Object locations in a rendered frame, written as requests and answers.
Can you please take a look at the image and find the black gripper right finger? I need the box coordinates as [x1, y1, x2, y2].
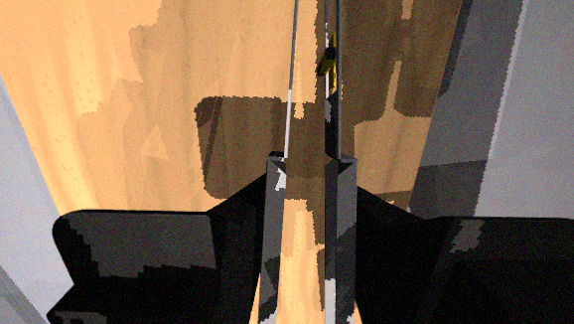
[355, 186, 574, 324]

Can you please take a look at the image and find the light wooden board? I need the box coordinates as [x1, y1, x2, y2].
[0, 0, 463, 324]

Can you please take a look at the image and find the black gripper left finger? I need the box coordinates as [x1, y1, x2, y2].
[53, 173, 266, 324]

